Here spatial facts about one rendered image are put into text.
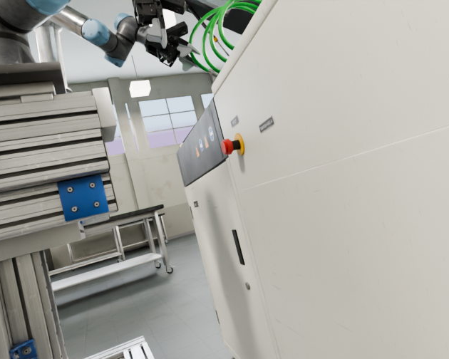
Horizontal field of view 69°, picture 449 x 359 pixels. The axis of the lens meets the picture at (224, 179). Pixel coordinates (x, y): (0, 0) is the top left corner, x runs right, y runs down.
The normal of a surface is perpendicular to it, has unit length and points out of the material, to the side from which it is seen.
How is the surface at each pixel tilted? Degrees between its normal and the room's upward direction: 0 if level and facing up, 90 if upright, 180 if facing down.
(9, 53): 73
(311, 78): 90
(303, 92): 90
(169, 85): 90
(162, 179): 90
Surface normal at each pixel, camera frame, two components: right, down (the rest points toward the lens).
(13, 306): 0.36, -0.15
